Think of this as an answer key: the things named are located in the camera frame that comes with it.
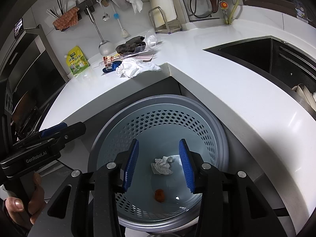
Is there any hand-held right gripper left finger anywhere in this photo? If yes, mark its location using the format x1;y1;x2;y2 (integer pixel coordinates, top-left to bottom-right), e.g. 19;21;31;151
28;138;140;237

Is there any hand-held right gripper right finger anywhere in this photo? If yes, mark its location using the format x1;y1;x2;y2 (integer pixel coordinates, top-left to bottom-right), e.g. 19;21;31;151
178;138;288;237

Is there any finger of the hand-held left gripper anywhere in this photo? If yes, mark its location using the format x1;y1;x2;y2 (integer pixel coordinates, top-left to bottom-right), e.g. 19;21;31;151
53;121;87;149
37;122;68;139

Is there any grey perforated waste basket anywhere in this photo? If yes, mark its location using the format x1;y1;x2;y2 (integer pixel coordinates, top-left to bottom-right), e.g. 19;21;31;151
87;94;230;234

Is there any blue round plastic item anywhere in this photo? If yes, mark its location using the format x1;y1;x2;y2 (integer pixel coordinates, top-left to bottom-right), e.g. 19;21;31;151
102;62;122;74

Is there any pink snack wrapper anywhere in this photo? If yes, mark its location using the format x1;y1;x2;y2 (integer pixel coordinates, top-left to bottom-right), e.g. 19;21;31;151
102;53;155;67

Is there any large white tissue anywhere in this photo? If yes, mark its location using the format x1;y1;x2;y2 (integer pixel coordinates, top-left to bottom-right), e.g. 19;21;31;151
115;59;162;78

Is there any dark brown cloth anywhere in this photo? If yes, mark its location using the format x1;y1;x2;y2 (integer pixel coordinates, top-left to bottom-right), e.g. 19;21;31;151
116;36;146;55

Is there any person's left hand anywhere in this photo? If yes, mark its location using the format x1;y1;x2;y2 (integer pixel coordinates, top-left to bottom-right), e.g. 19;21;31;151
5;172;47;225

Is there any small crumpled tissue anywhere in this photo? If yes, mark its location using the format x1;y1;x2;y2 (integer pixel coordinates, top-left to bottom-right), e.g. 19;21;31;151
150;156;174;176

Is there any black built-in oven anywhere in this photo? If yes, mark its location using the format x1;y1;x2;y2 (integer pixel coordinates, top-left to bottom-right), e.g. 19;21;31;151
0;25;67;134

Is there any green yellow seasoning pouch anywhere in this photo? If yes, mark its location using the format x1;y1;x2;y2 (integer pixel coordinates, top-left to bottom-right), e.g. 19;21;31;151
65;46;90;77

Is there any metal spatula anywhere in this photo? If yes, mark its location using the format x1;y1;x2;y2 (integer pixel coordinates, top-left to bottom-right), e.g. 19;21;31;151
85;5;112;55

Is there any orange dish cloth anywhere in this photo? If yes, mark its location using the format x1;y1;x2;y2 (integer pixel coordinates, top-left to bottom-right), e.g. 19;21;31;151
53;7;80;30

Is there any bundle of chopsticks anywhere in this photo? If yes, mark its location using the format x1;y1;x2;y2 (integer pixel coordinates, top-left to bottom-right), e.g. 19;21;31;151
46;0;68;20

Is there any small metal spoon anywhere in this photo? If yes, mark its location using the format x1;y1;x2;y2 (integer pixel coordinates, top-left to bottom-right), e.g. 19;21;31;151
97;0;110;21

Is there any clear plastic cup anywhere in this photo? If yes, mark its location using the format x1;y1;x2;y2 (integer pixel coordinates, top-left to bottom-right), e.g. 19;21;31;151
144;30;158;50

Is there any black kitchen sink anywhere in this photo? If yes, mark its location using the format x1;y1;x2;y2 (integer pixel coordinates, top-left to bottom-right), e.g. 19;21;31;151
204;36;316;109

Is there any white dish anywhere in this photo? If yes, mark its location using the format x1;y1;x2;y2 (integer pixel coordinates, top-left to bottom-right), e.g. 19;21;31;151
292;83;316;111

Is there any metal cutting board rack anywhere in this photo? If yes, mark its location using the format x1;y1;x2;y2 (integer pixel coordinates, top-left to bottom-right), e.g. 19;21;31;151
148;6;182;34

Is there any white cutting board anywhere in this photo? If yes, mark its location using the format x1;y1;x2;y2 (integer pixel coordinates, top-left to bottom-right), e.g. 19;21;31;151
149;0;179;26

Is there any metal dish rack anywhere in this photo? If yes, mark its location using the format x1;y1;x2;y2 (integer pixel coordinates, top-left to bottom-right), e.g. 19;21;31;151
179;0;223;23

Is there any glass pot lid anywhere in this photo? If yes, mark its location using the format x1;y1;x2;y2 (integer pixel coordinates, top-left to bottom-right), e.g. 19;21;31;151
189;0;221;19

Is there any printed glass cup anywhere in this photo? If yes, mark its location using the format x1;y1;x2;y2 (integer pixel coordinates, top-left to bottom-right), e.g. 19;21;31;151
294;0;309;24

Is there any small wall display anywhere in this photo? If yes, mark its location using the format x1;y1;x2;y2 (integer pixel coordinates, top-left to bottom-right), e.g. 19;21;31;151
13;18;24;40

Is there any blue handled bottle brush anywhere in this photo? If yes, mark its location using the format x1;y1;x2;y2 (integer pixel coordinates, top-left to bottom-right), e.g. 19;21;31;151
112;5;129;39

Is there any yellow gas hose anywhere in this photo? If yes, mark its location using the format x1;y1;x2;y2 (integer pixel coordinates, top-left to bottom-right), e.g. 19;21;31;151
225;0;240;25

